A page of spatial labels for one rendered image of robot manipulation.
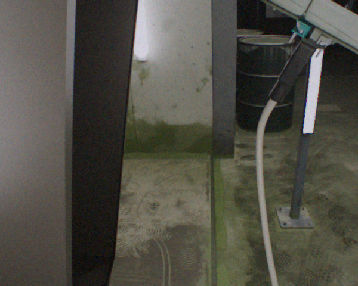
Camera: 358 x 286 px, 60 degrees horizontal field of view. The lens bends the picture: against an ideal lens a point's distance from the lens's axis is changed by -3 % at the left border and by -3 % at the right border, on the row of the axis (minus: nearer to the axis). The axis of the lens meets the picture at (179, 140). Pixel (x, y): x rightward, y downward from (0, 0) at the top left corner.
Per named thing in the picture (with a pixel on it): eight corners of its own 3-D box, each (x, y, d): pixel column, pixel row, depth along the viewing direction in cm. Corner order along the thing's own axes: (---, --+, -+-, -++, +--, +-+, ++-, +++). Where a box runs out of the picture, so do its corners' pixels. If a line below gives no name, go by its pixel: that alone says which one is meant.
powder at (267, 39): (232, 40, 323) (232, 39, 322) (282, 36, 330) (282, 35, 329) (253, 47, 274) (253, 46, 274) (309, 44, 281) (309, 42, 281)
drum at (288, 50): (230, 118, 360) (230, 37, 323) (277, 112, 368) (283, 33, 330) (248, 139, 308) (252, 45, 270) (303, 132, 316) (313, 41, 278)
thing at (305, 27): (308, 31, 58) (315, 21, 56) (304, 38, 55) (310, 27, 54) (296, 24, 58) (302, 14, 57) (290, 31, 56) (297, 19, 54)
